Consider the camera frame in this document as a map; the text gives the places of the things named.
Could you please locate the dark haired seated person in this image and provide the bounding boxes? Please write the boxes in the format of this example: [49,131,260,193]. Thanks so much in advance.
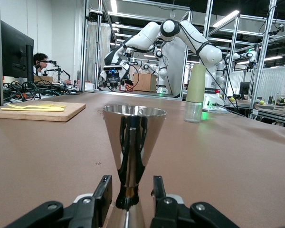
[33,52,53,77]

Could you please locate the green sleeved glass bottle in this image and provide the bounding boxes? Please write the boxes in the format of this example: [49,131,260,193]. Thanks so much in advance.
[183,63,207,124]

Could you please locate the aluminium frame enclosure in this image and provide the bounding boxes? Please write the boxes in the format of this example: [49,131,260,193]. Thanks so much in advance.
[84,0,193,98]

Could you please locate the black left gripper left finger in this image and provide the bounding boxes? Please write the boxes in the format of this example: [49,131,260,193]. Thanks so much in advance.
[4,175,113,228]

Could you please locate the yellow plastic knife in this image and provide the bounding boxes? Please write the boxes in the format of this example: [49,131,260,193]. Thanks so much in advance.
[0,106,65,113]

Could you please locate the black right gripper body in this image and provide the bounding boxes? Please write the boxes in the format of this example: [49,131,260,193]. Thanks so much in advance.
[101,70,128,84]

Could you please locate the large cardboard box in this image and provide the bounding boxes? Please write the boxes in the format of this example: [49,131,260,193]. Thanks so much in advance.
[133,73,157,93]

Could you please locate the brown table cover sheet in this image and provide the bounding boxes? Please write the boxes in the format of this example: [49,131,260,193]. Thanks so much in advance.
[0,91,285,228]

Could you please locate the tangle of black cables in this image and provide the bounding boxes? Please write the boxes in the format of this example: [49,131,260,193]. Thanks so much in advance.
[3,80,83,102]

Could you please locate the yellow plastic fork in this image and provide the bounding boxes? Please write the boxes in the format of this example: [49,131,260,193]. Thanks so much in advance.
[7,103,50,110]

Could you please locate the black computer monitor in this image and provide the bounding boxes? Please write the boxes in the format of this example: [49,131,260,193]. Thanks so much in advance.
[0,20,35,79]

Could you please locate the steel jigger measuring cup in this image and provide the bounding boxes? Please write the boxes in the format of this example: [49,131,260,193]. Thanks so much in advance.
[102,104,167,228]

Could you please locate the small cardboard box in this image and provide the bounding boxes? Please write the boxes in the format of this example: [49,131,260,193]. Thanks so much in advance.
[33,75,54,83]

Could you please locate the wooden cutting board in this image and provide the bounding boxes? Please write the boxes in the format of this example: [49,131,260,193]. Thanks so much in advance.
[0,100,86,123]

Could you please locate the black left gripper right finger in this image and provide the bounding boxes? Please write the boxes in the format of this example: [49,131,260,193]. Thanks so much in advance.
[150,175,236,228]

